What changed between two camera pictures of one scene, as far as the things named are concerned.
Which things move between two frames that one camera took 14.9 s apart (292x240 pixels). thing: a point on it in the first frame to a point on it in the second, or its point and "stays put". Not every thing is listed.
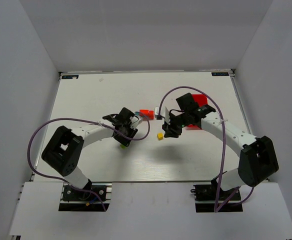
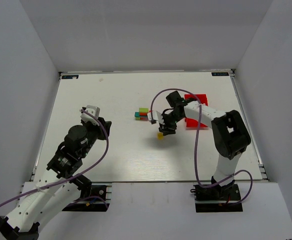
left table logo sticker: (69, 77) stays put
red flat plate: (201, 99) stays put
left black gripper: (125, 135) to (103, 126)
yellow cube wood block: (160, 136) stays put
